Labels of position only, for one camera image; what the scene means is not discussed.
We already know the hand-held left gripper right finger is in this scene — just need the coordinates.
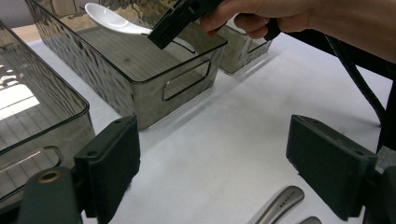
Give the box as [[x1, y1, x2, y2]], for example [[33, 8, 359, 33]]
[[285, 114, 378, 222]]

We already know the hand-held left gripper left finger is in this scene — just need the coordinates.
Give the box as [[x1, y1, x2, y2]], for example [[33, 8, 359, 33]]
[[74, 115, 142, 224]]

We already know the clear grey plastic bin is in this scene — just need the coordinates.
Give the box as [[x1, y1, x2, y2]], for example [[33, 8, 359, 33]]
[[217, 13, 274, 76], [0, 18, 96, 208], [24, 0, 229, 132]]

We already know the white ceramic spoon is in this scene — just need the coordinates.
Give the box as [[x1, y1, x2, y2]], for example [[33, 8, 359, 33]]
[[84, 2, 154, 36]]

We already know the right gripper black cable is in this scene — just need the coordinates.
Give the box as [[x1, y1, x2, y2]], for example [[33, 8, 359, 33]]
[[285, 29, 396, 154]]

